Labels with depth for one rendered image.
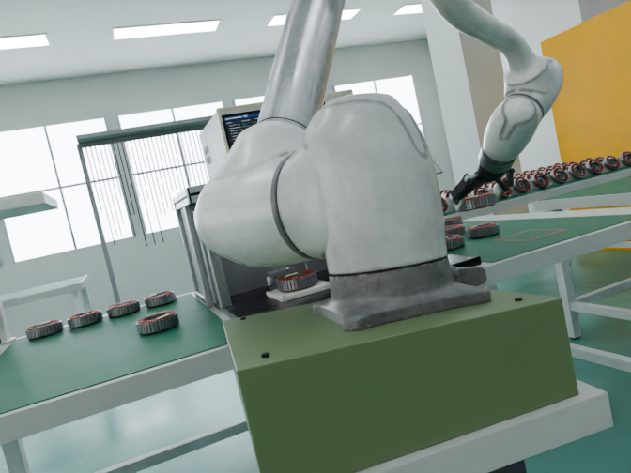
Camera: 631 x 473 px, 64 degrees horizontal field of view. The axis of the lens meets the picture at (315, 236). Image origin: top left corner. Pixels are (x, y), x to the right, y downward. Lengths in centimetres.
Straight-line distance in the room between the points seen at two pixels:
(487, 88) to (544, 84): 412
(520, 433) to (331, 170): 35
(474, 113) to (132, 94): 484
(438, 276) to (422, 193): 10
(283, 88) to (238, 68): 746
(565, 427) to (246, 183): 48
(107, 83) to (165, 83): 79
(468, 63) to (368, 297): 488
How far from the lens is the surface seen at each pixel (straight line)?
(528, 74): 135
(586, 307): 289
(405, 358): 52
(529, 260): 147
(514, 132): 126
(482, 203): 154
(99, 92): 799
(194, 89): 809
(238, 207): 71
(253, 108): 154
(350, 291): 61
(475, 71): 543
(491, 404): 58
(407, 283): 59
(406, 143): 61
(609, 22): 493
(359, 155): 59
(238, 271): 161
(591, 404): 64
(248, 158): 75
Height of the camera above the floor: 102
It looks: 5 degrees down
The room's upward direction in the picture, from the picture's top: 12 degrees counter-clockwise
